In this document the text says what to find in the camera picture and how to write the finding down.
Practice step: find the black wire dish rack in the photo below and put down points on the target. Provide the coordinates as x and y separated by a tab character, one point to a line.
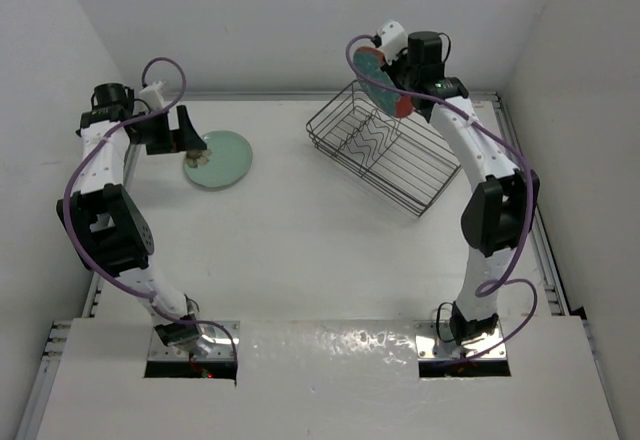
405	160

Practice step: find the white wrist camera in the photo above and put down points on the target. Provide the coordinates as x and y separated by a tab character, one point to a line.
153	95
391	39

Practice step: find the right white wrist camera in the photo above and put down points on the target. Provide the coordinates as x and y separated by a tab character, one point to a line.
391	39

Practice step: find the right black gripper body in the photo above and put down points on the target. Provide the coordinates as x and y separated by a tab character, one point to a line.
402	74

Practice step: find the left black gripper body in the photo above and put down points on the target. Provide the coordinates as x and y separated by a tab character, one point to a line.
155	134

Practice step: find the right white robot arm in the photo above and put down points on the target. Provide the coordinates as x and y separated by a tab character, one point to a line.
498	216

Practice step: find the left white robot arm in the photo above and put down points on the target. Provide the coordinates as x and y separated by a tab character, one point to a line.
114	238

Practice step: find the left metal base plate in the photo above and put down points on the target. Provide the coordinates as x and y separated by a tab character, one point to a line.
212	345

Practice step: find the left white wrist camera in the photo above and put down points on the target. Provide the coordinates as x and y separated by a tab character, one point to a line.
153	95

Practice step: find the light green flower plate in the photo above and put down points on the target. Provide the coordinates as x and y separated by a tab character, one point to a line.
226	160

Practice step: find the red blue flower plate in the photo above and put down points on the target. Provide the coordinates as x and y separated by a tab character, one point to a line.
369	66

